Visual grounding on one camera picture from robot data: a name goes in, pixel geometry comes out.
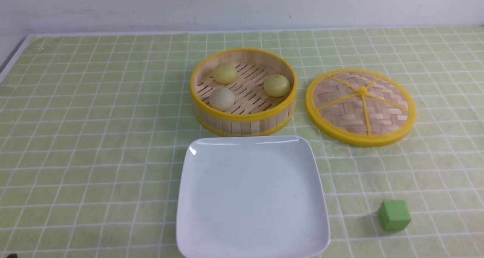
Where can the white steamed bun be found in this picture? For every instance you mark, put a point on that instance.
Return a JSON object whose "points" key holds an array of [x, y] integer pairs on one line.
{"points": [[222, 99]]}

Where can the yellow steamed bun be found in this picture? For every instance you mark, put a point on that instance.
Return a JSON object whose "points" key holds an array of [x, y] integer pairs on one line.
{"points": [[276, 85], [224, 73]]}

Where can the white square plate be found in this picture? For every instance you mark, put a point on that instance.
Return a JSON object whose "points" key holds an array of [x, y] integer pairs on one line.
{"points": [[251, 197]]}

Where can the bamboo steamer basket yellow rim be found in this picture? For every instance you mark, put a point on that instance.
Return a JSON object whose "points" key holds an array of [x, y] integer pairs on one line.
{"points": [[254, 113]]}

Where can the woven bamboo steamer lid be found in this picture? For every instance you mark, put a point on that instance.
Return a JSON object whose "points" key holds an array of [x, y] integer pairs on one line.
{"points": [[360, 107]]}

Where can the green checked tablecloth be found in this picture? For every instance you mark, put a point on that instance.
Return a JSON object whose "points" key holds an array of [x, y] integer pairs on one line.
{"points": [[94, 130]]}

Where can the green cube block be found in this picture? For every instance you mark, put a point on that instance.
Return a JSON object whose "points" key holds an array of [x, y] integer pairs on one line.
{"points": [[393, 215]]}

